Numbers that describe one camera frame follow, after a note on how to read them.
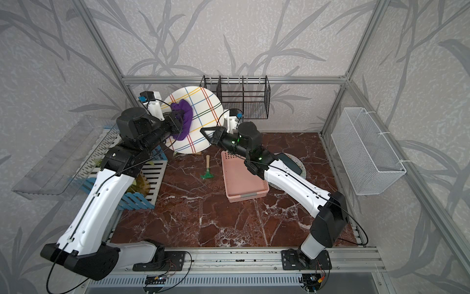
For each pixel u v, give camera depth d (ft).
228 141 1.91
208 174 3.26
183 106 2.07
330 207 1.42
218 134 1.85
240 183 3.19
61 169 2.15
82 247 1.21
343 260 2.42
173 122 1.78
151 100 1.68
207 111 2.11
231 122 2.00
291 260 2.38
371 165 1.96
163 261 2.31
